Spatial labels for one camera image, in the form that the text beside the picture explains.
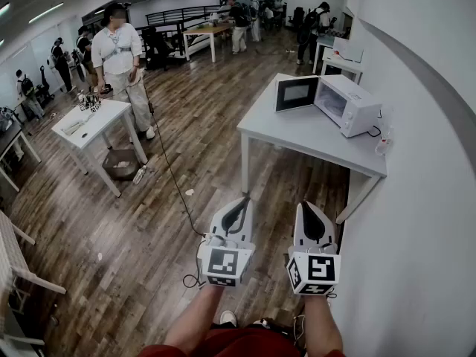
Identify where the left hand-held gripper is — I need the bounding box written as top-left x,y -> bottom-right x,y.
199,196 -> 257,289

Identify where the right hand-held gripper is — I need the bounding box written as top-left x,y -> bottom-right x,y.
286,202 -> 342,296

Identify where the white box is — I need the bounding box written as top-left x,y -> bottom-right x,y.
332,36 -> 365,64
274,75 -> 321,114

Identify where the person's left forearm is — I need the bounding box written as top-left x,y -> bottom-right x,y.
162,283 -> 225,350

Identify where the person's right forearm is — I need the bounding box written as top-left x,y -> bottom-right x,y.
303,294 -> 344,353

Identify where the white microwave body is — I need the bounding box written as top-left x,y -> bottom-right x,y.
314,74 -> 383,139

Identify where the white shoe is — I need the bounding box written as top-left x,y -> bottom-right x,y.
219,309 -> 238,327

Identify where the large white table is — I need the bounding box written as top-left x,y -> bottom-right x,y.
236,72 -> 388,225

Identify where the clear bottle with red label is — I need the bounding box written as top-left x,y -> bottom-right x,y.
374,123 -> 395,158

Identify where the red t-shirt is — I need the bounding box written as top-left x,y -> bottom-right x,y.
136,326 -> 347,357

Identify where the dark waste bin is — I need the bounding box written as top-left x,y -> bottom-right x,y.
102,148 -> 141,182

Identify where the white side table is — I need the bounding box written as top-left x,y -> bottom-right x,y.
312,34 -> 336,74
321,46 -> 364,86

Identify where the small white table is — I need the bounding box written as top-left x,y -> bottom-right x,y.
51,97 -> 149,199

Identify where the idle hand-held gripper set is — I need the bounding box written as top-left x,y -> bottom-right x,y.
77,92 -> 103,113

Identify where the black office chair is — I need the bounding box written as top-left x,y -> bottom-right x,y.
140,25 -> 175,72
289,7 -> 305,33

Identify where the wooden top table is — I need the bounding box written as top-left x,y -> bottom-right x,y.
182,23 -> 234,64

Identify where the black metal railing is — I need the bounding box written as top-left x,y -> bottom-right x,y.
144,4 -> 226,57

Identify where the black wheeled stand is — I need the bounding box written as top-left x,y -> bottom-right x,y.
38,64 -> 56,100

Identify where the black top table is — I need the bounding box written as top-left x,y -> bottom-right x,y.
0,116 -> 42,193

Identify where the long black floor cable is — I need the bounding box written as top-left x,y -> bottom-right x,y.
145,83 -> 209,237

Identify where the white cable bundle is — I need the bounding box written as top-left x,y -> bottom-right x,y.
60,120 -> 86,135

